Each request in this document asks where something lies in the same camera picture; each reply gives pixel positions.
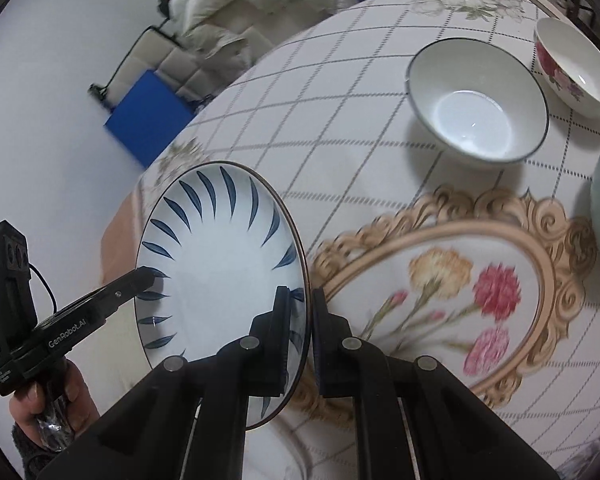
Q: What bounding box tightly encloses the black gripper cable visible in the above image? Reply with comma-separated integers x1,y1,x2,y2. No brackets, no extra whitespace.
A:
27,262,57,313

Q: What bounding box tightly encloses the blue box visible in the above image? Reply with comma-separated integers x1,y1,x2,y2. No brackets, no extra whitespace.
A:
104,70,196,168

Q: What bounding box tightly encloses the person's left hand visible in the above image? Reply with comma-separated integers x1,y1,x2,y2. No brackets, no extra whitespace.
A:
9,357,101,453

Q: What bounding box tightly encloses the beige sofa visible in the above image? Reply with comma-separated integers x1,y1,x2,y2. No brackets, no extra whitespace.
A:
130,10,263,106

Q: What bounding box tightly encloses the white bowl with dark rim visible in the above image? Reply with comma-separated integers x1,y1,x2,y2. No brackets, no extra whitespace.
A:
406,38,550,170

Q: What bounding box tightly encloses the blue leaf pattern plate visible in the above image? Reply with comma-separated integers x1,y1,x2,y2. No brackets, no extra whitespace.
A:
134,162,312,431

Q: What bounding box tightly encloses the black metal frame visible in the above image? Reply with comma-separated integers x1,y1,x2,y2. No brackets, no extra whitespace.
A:
89,0,183,107

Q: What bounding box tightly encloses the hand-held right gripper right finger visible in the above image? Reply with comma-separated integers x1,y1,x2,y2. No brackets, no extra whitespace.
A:
312,287,563,480

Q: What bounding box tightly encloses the white bowl with pink flowers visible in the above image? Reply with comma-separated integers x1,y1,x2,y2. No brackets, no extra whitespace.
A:
533,17,600,120

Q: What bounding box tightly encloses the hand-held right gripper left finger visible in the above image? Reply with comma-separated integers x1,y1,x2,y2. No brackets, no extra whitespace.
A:
37,286,291,480

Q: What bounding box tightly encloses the floral checked tablecloth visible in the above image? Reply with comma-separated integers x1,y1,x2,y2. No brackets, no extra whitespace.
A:
100,0,600,480

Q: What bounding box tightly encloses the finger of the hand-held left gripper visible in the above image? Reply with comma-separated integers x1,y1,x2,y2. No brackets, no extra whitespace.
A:
92,266,156,318

